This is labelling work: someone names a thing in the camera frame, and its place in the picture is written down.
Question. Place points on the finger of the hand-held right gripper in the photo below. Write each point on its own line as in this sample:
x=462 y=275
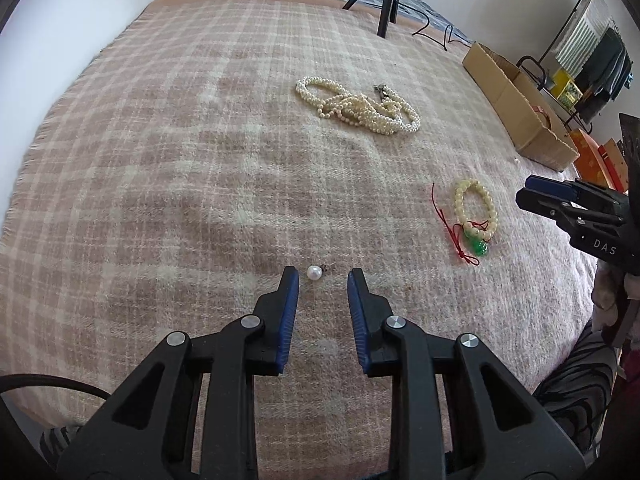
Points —
x=550 y=186
x=537 y=201

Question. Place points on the person's zebra patterned trousers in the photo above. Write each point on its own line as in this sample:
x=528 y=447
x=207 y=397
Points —
x=580 y=390

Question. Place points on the black clothes rack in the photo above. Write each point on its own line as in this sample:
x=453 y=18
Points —
x=530 y=60

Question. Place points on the blue hanging item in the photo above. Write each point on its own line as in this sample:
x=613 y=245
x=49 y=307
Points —
x=628 y=80

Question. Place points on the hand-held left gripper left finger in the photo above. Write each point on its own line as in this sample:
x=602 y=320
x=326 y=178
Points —
x=289 y=320

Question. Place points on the orange cloth covered table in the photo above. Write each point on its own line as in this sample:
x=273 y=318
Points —
x=587 y=157

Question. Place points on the person's right hand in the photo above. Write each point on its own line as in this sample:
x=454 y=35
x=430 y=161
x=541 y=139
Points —
x=606 y=287

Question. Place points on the cardboard box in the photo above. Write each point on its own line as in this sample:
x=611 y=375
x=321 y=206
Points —
x=505 y=85

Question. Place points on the dark hanging clothes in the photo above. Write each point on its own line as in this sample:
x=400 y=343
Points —
x=605 y=70

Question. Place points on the white pearl earring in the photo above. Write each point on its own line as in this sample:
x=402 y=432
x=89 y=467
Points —
x=314 y=273

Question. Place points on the striped hanging cloth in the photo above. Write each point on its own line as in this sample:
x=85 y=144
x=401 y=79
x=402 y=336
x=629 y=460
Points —
x=585 y=30

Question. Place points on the yellow box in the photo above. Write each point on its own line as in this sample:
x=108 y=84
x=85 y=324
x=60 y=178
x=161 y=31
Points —
x=567 y=90

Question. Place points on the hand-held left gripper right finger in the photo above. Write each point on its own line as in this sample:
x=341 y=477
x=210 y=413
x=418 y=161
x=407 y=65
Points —
x=357 y=320

